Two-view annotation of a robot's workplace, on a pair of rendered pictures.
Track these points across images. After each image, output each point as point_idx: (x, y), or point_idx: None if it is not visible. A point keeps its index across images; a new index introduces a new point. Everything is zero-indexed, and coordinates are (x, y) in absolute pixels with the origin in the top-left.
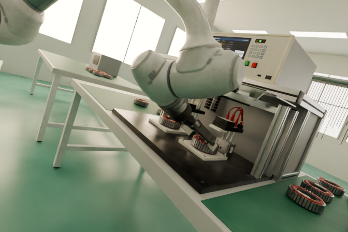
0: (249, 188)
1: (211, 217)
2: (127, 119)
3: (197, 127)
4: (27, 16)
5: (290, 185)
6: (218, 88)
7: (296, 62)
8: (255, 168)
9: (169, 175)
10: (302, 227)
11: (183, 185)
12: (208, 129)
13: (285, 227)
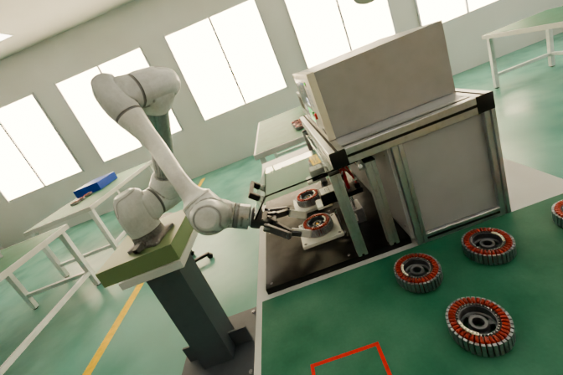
0: (342, 272)
1: (256, 316)
2: None
3: (266, 231)
4: (168, 187)
5: (405, 255)
6: (204, 234)
7: (358, 80)
8: (353, 244)
9: (258, 279)
10: (354, 317)
11: (261, 287)
12: (364, 181)
13: (327, 319)
